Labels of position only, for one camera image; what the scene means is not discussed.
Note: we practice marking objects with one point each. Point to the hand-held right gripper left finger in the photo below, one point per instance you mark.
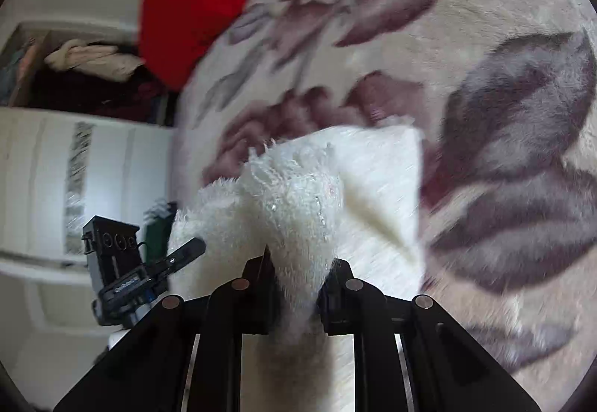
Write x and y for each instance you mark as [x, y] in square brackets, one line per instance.
[259, 295]

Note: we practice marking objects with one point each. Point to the green garment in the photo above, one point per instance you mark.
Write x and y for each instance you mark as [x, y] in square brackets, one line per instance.
[158, 234]

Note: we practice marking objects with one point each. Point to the dark hanging clothes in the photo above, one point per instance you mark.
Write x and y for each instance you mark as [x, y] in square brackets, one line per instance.
[93, 99]

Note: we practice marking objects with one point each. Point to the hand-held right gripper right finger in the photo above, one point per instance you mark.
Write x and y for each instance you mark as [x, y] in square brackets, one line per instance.
[336, 300]

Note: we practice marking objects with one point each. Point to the white wardrobe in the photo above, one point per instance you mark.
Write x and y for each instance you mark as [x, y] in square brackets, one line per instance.
[42, 169]

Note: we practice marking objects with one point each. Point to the white tweed jacket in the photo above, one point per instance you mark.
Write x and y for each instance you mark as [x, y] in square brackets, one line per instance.
[289, 206]

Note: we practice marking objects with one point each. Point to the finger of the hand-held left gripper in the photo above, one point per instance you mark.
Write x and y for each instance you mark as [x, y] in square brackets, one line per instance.
[184, 253]

